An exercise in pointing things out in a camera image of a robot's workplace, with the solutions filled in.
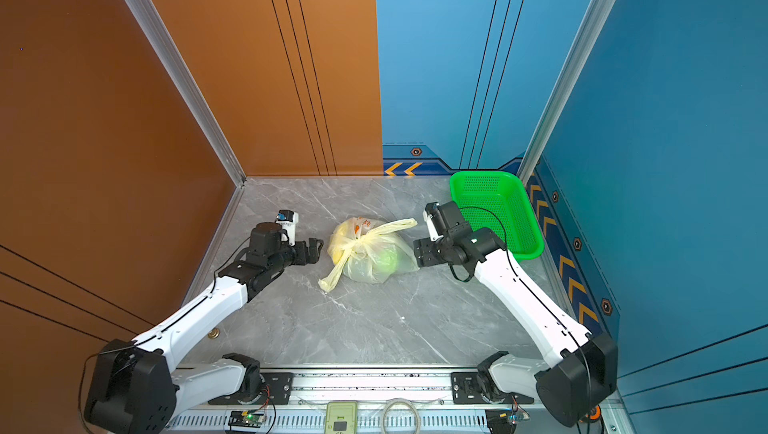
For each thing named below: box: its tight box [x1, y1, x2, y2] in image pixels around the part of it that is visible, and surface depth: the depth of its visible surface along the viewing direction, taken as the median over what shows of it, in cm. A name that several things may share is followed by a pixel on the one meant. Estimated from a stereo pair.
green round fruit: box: [376, 249, 399, 273], surface depth 86 cm
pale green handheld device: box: [324, 400, 359, 434], surface depth 70 cm
